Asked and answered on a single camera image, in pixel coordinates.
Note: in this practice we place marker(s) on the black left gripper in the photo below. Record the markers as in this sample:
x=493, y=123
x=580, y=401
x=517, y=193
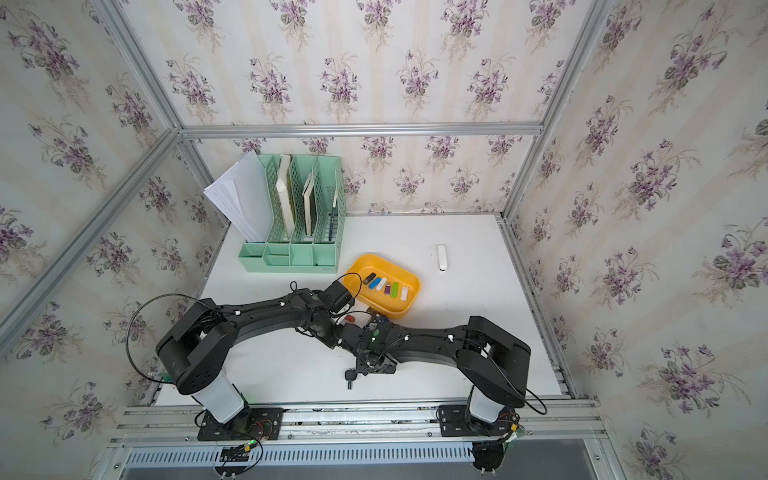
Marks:
x=329, y=343

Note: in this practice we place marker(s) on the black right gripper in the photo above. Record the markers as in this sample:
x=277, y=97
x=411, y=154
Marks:
x=360, y=369

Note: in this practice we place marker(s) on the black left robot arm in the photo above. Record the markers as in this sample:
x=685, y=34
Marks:
x=195, y=348

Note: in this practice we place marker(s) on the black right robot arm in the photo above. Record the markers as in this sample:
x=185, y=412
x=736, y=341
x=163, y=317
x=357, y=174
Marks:
x=495, y=362

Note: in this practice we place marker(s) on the yellow plastic storage box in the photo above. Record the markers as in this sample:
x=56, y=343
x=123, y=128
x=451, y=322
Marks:
x=393, y=308

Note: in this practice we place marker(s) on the white eraser stick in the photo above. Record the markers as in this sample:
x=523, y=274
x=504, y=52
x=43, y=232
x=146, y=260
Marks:
x=442, y=257

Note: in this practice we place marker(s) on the beige notebook in organizer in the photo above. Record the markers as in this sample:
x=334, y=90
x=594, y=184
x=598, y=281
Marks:
x=309, y=203

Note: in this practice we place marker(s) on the green desk file organizer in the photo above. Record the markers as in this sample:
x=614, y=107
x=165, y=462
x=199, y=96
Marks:
x=319, y=253

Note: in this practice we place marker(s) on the white book in organizer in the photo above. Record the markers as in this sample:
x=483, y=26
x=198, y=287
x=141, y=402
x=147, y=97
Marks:
x=283, y=186

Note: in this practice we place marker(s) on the white paper stack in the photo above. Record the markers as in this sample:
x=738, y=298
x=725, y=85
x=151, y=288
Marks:
x=241, y=194

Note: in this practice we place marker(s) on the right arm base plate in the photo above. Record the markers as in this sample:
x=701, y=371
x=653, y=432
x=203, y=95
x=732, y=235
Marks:
x=455, y=420

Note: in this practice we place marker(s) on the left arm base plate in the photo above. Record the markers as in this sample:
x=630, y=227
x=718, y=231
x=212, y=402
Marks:
x=251, y=423

